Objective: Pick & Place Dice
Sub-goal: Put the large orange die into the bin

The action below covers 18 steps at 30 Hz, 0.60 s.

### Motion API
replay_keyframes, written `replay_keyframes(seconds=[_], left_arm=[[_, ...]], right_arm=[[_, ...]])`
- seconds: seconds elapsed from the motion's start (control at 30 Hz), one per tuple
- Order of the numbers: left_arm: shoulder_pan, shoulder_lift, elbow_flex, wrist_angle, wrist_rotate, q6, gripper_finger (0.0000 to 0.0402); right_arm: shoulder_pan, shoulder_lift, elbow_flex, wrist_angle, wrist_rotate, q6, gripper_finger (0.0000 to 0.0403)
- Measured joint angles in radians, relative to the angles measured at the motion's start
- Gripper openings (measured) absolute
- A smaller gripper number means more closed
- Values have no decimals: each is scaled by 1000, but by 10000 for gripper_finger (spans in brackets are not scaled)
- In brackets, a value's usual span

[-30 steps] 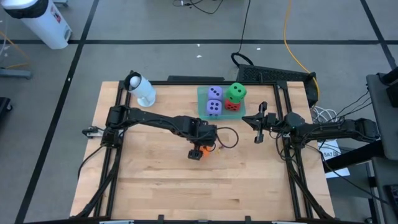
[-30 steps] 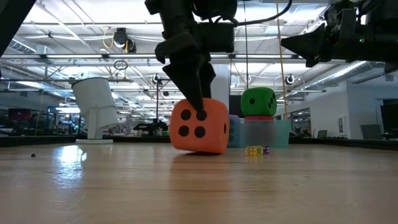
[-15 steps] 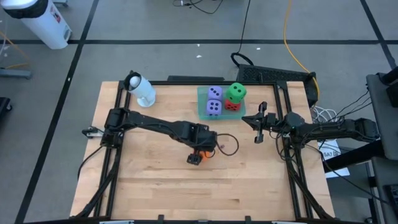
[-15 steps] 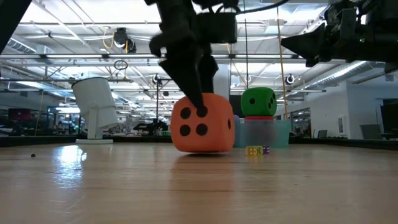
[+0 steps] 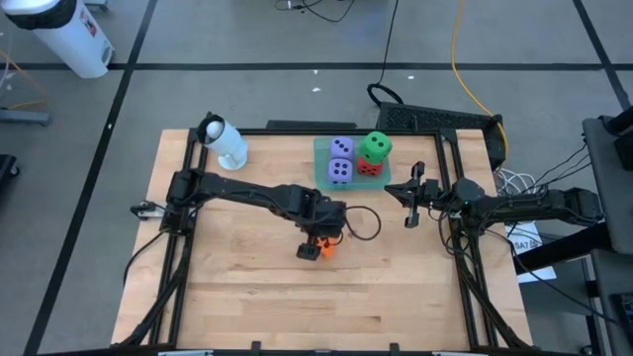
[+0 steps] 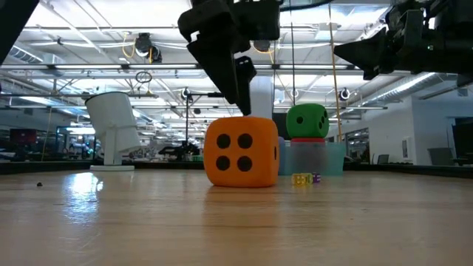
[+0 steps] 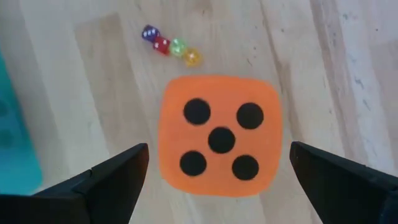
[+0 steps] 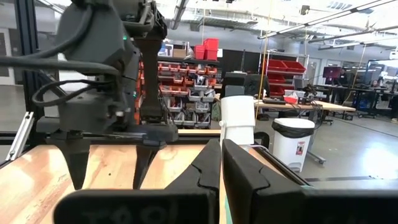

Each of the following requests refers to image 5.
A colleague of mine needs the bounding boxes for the white cylindrical waste bin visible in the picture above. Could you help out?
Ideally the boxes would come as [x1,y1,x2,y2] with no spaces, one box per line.
[2,0,117,79]

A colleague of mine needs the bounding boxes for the teal translucent plastic bin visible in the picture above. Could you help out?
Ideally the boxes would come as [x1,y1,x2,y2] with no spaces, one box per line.
[314,135,392,192]

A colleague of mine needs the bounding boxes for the orange foam die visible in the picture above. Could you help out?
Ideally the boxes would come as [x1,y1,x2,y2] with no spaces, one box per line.
[318,235,340,259]

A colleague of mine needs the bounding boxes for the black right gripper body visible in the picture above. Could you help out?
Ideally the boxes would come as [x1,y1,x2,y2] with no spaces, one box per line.
[404,160,447,229]

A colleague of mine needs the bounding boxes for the black floor cables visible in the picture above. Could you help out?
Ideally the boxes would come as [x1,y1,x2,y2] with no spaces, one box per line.
[275,0,357,24]

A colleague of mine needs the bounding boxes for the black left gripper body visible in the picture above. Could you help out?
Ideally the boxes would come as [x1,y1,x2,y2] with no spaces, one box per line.
[296,197,348,243]

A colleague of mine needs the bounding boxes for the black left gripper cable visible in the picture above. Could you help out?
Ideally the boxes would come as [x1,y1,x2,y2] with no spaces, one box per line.
[344,205,383,242]

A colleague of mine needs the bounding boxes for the purple foam die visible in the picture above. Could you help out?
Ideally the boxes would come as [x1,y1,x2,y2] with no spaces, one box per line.
[327,157,354,185]
[329,136,355,161]

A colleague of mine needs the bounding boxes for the white cables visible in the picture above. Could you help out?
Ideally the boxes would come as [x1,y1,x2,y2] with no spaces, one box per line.
[494,167,539,199]

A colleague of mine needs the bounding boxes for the white paper label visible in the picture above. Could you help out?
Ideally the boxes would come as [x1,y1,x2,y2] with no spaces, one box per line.
[503,222,558,284]

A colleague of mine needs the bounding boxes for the grey stand base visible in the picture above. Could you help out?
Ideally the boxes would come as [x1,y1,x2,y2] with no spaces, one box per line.
[0,107,53,127]

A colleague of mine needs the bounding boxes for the white camera on stand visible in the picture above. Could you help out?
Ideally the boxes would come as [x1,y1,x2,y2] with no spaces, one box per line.
[196,114,249,171]

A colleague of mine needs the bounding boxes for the green foam die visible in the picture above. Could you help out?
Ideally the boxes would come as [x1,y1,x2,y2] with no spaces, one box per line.
[358,131,394,166]

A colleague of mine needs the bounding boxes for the yellow cable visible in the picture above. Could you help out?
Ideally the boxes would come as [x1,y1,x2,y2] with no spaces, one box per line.
[448,0,509,159]

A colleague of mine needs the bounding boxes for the black aluminium table frame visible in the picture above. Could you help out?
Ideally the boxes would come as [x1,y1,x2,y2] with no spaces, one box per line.
[111,127,533,356]

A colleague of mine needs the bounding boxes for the long black cable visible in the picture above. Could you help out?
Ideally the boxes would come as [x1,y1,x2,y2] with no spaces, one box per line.
[366,0,405,108]

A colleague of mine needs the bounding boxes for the grey cart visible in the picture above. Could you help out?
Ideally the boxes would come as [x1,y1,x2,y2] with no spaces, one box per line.
[582,116,633,256]

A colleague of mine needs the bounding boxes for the red foam die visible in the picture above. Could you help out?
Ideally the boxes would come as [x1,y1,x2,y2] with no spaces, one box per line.
[356,156,385,178]

